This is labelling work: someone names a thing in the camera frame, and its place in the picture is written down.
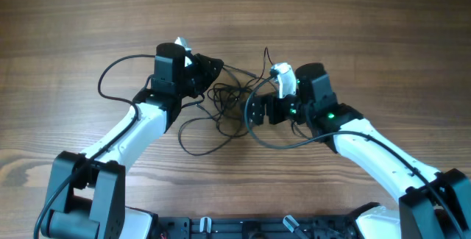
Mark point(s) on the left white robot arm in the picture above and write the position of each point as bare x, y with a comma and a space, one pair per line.
86, 192

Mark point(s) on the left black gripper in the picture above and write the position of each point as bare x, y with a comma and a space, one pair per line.
210, 70

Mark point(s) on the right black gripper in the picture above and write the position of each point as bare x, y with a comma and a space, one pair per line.
274, 102

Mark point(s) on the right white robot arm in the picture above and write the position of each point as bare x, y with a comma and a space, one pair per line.
432, 203

